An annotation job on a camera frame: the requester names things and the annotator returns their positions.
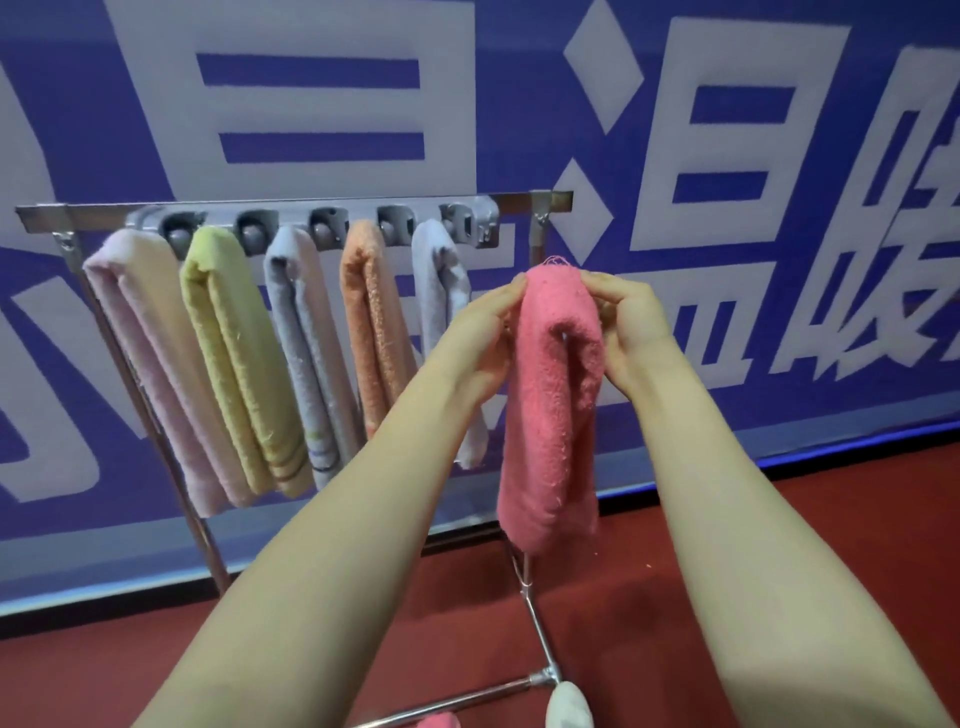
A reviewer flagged person's left hand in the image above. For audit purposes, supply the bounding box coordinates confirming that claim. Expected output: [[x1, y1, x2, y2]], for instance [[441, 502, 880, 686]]
[[429, 271, 530, 408]]

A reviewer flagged silver metal towel rack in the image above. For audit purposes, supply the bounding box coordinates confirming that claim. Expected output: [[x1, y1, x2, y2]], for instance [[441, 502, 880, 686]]
[[15, 189, 576, 728]]

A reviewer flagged white rounded object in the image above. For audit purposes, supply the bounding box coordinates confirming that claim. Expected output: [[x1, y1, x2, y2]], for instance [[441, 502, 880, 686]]
[[545, 678, 595, 728]]

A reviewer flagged grey clip holder strip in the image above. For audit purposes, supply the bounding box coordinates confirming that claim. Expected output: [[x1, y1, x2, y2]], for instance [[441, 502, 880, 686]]
[[126, 198, 501, 261]]

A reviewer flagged pale pink towel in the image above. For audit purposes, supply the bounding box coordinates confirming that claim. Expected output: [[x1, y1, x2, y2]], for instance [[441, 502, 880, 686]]
[[82, 228, 258, 519]]

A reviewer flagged person's right forearm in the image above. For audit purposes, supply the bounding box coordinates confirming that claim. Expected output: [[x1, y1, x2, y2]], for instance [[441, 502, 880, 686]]
[[628, 358, 955, 728]]

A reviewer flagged yellow towel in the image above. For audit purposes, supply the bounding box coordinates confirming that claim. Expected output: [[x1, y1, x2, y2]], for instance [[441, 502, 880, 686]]
[[180, 226, 316, 500]]

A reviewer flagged grey striped towel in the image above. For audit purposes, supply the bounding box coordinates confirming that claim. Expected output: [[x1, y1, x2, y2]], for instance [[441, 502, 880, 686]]
[[262, 225, 366, 492]]

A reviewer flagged person's right hand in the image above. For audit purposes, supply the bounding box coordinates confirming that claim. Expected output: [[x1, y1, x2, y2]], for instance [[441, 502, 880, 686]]
[[580, 270, 678, 400]]

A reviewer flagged person's left forearm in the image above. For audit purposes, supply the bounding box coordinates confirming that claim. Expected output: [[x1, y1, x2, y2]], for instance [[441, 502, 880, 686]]
[[133, 352, 490, 728]]

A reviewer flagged orange towel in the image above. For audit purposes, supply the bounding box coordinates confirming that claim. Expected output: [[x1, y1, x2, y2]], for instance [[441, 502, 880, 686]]
[[339, 219, 421, 441]]

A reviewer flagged white towel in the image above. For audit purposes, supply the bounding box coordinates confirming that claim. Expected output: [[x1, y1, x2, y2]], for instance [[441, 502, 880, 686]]
[[411, 217, 490, 472]]

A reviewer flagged blue banner with white lettering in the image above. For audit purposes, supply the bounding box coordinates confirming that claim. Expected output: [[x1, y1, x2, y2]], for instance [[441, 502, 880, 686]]
[[0, 0, 960, 616]]

